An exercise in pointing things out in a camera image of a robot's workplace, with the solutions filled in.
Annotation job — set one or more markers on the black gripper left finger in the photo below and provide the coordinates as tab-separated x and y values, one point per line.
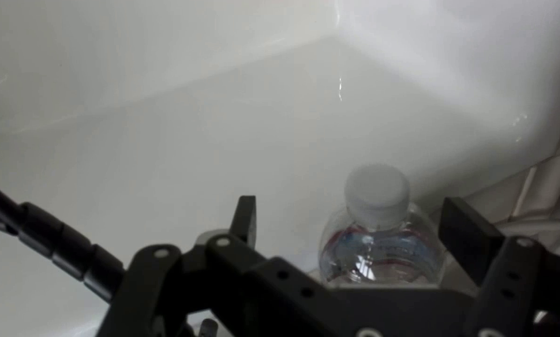
243	293

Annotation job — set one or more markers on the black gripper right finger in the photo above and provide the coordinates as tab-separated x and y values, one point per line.
529	287

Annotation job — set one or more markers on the small clear plastic water bottle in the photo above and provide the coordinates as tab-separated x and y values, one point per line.
380	250

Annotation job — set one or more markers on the white double sink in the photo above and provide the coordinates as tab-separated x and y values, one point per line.
198	124

